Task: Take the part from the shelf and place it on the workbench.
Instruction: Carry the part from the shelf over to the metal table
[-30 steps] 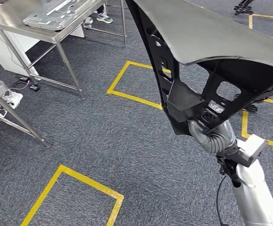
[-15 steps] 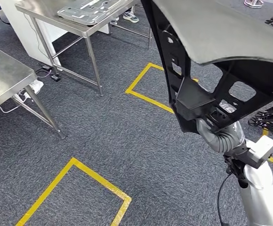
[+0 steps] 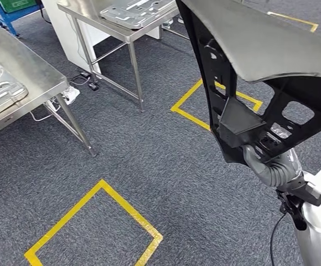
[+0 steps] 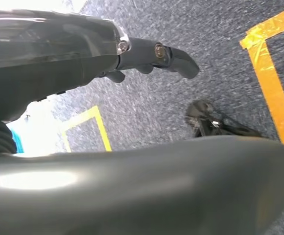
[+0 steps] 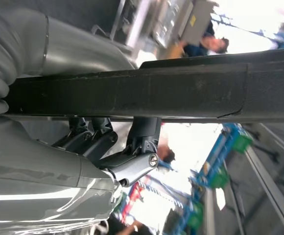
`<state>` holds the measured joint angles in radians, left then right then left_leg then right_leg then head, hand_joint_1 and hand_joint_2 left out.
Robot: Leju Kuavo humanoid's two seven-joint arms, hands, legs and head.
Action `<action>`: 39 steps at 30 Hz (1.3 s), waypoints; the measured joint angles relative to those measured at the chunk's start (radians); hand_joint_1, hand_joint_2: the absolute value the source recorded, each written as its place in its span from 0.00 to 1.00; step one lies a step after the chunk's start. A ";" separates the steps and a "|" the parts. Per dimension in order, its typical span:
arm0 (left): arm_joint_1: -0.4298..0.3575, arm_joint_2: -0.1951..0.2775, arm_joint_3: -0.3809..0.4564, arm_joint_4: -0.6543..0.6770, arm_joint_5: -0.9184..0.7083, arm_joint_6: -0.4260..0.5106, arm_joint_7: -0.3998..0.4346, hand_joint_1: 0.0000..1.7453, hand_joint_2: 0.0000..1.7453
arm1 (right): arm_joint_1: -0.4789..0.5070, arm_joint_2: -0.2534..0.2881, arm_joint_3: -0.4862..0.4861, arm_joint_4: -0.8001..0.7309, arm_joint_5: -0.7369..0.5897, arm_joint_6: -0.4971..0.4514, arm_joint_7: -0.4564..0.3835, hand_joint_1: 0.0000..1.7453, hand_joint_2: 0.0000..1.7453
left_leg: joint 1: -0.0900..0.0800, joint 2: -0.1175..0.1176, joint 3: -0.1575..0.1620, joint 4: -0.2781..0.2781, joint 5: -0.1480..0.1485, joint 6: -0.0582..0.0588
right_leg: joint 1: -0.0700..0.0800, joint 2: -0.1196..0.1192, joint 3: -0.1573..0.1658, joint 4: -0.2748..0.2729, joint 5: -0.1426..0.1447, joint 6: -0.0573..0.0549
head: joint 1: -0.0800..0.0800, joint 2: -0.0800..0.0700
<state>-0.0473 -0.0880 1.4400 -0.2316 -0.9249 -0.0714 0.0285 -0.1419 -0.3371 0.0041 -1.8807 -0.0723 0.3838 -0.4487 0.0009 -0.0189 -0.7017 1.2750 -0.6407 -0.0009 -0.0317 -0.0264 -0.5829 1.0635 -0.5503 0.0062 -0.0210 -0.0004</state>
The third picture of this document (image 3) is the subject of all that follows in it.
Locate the black plastic panel part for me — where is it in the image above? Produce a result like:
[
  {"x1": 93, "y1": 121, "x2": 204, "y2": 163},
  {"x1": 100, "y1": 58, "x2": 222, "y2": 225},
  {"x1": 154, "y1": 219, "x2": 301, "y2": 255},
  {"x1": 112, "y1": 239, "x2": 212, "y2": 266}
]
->
[{"x1": 176, "y1": 0, "x2": 321, "y2": 166}]

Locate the stainless steel workbench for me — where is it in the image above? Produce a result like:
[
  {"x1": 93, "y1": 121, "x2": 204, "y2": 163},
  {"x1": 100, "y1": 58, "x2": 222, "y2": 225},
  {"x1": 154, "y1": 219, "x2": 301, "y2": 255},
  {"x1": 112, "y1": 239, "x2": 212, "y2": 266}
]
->
[
  {"x1": 0, "y1": 27, "x2": 98, "y2": 158},
  {"x1": 57, "y1": 0, "x2": 190, "y2": 112}
]

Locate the blue metal shelf rack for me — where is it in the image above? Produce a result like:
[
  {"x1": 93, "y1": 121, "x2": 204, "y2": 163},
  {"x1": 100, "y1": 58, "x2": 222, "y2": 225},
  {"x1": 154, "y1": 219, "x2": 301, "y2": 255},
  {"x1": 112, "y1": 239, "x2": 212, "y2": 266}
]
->
[{"x1": 0, "y1": 0, "x2": 44, "y2": 38}]

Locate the stamped grey metal plate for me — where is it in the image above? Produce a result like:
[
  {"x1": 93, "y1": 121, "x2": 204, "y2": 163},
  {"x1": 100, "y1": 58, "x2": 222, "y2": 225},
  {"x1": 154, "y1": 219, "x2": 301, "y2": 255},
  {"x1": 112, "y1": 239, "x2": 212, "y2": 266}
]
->
[
  {"x1": 0, "y1": 63, "x2": 29, "y2": 124},
  {"x1": 100, "y1": 0, "x2": 178, "y2": 30}
]

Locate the white power strip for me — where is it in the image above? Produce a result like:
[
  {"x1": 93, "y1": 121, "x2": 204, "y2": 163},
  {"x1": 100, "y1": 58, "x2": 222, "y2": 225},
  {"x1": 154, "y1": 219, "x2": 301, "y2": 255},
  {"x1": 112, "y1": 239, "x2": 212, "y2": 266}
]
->
[{"x1": 62, "y1": 85, "x2": 81, "y2": 106}]

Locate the green plastic bin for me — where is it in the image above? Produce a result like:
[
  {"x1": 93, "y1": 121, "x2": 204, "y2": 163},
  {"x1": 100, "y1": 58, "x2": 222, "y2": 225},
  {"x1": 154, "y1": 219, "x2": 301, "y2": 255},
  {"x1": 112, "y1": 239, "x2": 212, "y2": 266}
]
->
[{"x1": 0, "y1": 0, "x2": 36, "y2": 14}]

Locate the white floor cable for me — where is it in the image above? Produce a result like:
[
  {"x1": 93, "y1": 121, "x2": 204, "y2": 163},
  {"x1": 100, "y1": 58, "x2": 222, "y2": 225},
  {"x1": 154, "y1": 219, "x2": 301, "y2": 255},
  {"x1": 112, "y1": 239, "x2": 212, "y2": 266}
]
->
[{"x1": 29, "y1": 104, "x2": 62, "y2": 122}]

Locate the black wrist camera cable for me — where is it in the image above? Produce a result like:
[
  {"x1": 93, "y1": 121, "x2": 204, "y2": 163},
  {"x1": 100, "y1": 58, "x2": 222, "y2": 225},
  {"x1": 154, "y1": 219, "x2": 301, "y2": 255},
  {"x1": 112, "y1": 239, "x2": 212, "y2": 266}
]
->
[{"x1": 270, "y1": 213, "x2": 289, "y2": 266}]

